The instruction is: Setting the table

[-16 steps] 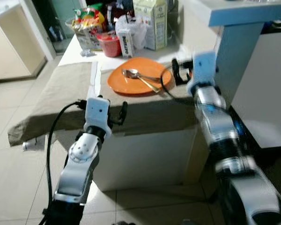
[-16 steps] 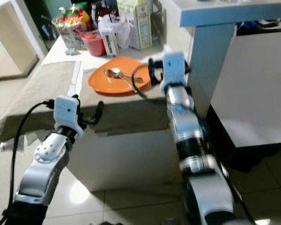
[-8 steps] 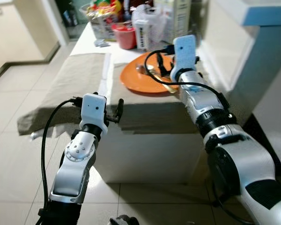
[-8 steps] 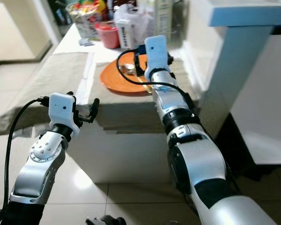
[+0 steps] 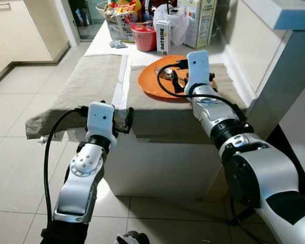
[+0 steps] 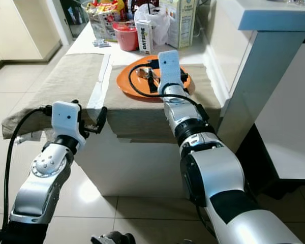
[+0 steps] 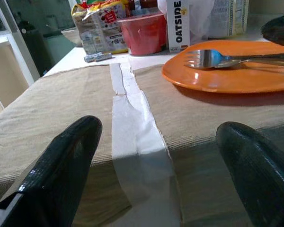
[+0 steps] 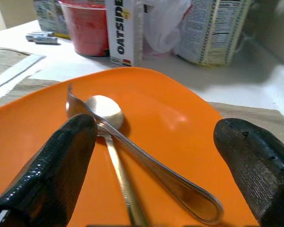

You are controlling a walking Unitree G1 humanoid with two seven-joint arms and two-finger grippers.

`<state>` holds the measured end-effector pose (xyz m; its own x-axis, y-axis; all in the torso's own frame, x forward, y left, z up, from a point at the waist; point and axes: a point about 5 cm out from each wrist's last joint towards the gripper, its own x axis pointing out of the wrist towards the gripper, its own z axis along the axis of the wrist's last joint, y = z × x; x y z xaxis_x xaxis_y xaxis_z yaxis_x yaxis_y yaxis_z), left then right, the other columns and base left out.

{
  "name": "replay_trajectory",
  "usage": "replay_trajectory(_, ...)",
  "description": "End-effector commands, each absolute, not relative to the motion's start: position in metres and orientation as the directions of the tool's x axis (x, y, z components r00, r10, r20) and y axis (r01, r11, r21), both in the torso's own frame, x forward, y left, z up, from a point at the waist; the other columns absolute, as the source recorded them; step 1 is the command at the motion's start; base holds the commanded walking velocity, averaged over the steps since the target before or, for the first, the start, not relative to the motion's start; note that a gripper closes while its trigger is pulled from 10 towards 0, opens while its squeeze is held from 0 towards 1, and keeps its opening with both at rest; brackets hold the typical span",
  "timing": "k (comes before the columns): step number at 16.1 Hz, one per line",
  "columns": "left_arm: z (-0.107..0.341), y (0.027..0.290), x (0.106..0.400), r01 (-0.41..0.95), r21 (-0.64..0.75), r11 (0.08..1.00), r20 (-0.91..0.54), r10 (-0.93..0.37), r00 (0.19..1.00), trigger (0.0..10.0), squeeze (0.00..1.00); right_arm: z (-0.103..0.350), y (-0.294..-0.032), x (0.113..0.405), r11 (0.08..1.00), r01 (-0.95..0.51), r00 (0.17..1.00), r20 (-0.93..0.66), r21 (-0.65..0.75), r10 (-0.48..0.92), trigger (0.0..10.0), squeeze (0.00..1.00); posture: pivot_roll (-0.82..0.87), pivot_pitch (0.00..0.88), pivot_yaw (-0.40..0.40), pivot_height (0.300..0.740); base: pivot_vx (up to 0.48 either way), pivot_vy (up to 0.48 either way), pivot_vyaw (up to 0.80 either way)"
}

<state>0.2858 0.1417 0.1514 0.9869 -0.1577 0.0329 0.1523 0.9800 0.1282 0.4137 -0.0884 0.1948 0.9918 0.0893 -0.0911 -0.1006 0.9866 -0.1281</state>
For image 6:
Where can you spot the red instant noodle bowl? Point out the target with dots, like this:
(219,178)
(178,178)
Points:
(125,38)

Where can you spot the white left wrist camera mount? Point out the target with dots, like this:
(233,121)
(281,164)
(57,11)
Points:
(66,119)

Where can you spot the white plastic bag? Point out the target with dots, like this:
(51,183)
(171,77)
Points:
(160,25)

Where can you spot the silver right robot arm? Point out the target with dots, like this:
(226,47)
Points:
(218,178)

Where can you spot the white kitchen island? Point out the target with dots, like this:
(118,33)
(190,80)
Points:
(122,168)

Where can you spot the white Oatside drink carton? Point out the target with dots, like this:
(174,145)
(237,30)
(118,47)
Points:
(144,38)

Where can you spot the dark red snack bag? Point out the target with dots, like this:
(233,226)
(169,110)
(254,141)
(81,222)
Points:
(137,5)

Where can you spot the large cream printed carton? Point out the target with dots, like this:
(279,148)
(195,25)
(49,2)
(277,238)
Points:
(181,25)

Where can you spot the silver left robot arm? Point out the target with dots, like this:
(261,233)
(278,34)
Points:
(43,178)

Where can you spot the small grey blister pack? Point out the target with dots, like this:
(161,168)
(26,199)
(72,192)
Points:
(100,43)

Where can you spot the red yellow snack bag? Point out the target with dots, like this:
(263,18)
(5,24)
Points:
(105,7)

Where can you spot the beige kitchen cabinet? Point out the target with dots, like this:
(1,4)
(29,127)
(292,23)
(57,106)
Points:
(20,28)

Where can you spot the white raised bar counter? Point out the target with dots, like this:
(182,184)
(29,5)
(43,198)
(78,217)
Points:
(249,71)

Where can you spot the orange plate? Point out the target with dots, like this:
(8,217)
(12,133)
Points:
(128,85)

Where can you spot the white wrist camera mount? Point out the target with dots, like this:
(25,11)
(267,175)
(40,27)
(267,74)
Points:
(169,68)
(66,119)

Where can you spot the beige linen placemat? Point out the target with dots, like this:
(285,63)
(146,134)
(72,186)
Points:
(137,119)
(56,84)

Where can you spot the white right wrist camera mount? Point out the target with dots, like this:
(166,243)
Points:
(169,68)

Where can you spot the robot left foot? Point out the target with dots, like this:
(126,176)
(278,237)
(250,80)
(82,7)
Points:
(112,238)

